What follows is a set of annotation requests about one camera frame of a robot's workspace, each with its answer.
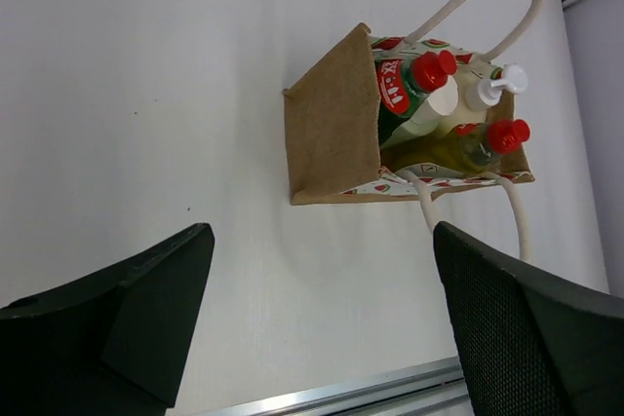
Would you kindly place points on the green dish soap bottle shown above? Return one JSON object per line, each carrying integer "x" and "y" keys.
{"x": 405, "y": 83}

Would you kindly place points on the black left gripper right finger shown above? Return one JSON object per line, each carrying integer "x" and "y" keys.
{"x": 529, "y": 342}

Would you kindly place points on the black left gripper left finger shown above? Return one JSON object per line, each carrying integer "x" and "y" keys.
{"x": 114, "y": 342}

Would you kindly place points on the yellow dish soap bottle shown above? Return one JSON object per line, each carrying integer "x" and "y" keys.
{"x": 467, "y": 150}

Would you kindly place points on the burlap watermelon canvas bag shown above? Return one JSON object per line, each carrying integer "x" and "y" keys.
{"x": 331, "y": 148}

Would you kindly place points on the white pump soap dispenser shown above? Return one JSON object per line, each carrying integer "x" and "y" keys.
{"x": 478, "y": 95}

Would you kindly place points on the pale bottle with white cap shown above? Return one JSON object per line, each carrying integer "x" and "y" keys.
{"x": 440, "y": 104}

